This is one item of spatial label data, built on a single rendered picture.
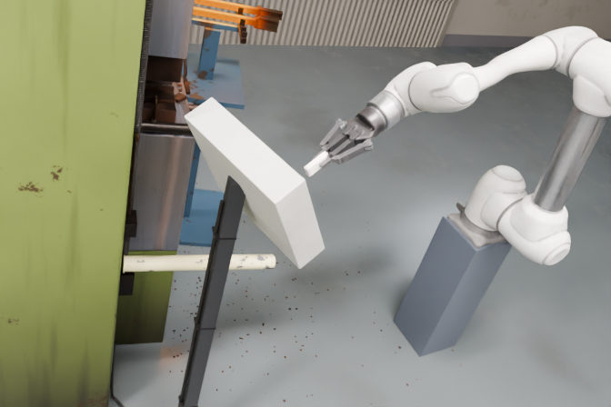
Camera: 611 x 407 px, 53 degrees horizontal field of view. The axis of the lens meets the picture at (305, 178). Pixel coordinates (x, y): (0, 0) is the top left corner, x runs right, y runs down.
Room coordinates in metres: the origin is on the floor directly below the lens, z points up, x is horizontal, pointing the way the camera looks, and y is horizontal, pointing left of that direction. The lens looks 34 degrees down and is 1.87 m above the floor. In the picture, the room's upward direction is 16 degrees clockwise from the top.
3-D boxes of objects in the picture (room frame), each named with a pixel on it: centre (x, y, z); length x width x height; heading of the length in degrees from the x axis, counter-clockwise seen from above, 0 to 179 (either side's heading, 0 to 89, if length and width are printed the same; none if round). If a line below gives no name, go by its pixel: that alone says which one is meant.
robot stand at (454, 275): (1.91, -0.68, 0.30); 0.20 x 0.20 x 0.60; 37
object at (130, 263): (1.30, 0.22, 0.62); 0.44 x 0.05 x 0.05; 115
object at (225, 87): (2.20, 0.51, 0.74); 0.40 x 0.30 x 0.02; 18
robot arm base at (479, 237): (1.92, -0.67, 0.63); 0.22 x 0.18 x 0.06; 37
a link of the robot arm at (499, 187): (1.90, -0.69, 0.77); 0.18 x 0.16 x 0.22; 37
